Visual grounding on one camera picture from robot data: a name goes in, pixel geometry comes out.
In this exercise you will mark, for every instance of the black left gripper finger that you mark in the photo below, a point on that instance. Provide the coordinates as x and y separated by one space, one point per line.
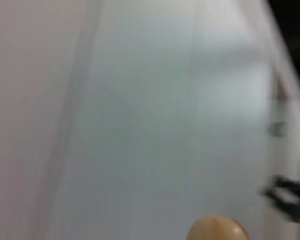
298 200

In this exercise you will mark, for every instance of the round bun with orange centre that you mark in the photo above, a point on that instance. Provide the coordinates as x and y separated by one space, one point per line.
217 228

